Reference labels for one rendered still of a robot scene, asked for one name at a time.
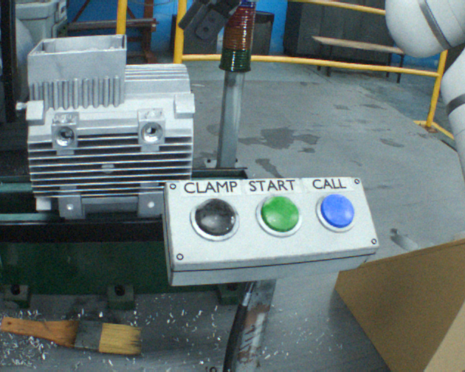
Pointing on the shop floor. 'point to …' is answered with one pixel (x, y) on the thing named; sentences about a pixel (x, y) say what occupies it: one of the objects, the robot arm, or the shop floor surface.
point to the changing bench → (359, 48)
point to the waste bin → (262, 33)
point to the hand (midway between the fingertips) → (200, 23)
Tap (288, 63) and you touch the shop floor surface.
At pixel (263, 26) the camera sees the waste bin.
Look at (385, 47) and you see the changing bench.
